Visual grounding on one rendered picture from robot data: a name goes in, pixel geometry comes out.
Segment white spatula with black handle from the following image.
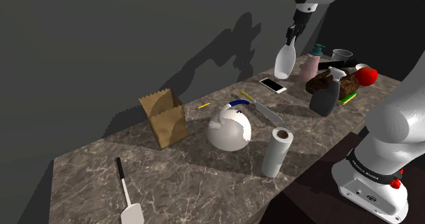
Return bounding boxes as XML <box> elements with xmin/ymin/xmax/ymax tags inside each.
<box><xmin>114</xmin><ymin>157</ymin><xmax>146</xmax><ymax>224</ymax></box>

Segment pink soap dispenser teal pump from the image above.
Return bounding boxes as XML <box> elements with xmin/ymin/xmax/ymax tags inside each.
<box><xmin>300</xmin><ymin>44</ymin><xmax>326</xmax><ymax>83</ymax></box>

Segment brown bread loaf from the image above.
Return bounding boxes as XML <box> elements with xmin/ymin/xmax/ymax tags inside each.
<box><xmin>305</xmin><ymin>69</ymin><xmax>360</xmax><ymax>100</ymax></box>

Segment white kettle with blue handle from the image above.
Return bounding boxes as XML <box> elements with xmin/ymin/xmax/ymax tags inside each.
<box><xmin>207</xmin><ymin>99</ymin><xmax>253</xmax><ymax>152</ymax></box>

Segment white smartphone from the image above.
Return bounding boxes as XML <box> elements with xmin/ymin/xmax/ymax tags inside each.
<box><xmin>258</xmin><ymin>77</ymin><xmax>287</xmax><ymax>95</ymax></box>

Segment yellow green sponge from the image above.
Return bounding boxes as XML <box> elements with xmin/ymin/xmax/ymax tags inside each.
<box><xmin>337</xmin><ymin>91</ymin><xmax>358</xmax><ymax>106</ymax></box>

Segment black oblong object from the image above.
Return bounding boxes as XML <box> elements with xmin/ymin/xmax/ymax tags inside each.
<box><xmin>317</xmin><ymin>59</ymin><xmax>358</xmax><ymax>71</ymax></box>

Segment brown paper bag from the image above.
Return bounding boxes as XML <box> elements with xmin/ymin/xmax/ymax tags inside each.
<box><xmin>138</xmin><ymin>87</ymin><xmax>189</xmax><ymax>150</ymax></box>

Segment black spray bottle white head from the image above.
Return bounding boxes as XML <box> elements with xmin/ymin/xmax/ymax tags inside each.
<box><xmin>309</xmin><ymin>66</ymin><xmax>348</xmax><ymax>118</ymax></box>

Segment white paper towel roll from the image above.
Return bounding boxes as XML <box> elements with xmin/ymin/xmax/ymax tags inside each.
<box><xmin>260</xmin><ymin>127</ymin><xmax>294</xmax><ymax>178</ymax></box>

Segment red apple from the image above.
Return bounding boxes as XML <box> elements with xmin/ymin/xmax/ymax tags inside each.
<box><xmin>353</xmin><ymin>67</ymin><xmax>379</xmax><ymax>86</ymax></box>

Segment grey cup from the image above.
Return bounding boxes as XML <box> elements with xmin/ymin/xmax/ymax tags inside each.
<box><xmin>330</xmin><ymin>48</ymin><xmax>353</xmax><ymax>63</ymax></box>

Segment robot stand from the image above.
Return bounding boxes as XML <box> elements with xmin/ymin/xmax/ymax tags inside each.
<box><xmin>259</xmin><ymin>131</ymin><xmax>425</xmax><ymax>224</ymax></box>

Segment yellow handled knife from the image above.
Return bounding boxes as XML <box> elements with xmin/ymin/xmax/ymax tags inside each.
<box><xmin>239</xmin><ymin>89</ymin><xmax>289</xmax><ymax>129</ymax></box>

